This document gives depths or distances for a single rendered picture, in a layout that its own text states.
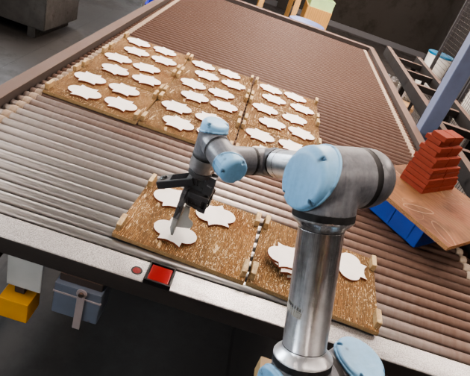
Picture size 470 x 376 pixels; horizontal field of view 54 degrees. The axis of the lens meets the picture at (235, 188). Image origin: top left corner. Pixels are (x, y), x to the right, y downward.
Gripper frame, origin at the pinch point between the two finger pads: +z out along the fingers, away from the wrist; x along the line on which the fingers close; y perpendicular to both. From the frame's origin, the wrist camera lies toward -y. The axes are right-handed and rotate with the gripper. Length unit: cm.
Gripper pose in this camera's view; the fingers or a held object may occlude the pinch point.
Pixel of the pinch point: (177, 221)
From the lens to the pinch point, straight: 140.6
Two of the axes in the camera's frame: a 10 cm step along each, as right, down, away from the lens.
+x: 2.4, -4.6, 8.5
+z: -3.0, 8.0, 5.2
